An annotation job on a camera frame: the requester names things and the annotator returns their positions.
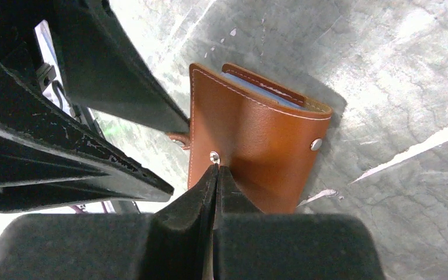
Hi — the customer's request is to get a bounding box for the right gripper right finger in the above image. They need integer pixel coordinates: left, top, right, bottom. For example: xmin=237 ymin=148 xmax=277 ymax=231
xmin=213 ymin=166 xmax=261 ymax=279

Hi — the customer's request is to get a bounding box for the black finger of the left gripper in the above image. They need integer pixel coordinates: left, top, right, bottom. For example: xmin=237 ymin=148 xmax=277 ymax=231
xmin=0 ymin=63 xmax=174 ymax=213
xmin=54 ymin=1 xmax=190 ymax=134

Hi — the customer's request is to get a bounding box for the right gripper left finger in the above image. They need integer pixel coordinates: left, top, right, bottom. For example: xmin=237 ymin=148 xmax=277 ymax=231
xmin=139 ymin=164 xmax=219 ymax=279

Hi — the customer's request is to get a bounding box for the brown leather card holder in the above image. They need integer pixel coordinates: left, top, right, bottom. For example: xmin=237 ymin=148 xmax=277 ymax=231
xmin=169 ymin=63 xmax=333 ymax=214

